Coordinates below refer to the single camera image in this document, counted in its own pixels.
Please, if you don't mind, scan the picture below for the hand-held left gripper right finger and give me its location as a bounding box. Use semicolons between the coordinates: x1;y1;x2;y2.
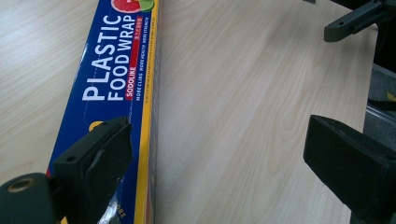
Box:
303;114;396;224

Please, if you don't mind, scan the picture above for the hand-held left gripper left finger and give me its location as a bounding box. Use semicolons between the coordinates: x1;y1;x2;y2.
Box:
51;116;134;224

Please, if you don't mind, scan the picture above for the blue plastic wrap box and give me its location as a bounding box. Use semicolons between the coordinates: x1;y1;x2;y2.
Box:
46;0;163;224

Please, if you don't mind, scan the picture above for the grey metal stand bar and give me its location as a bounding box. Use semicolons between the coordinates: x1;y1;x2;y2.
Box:
364;104;396;126

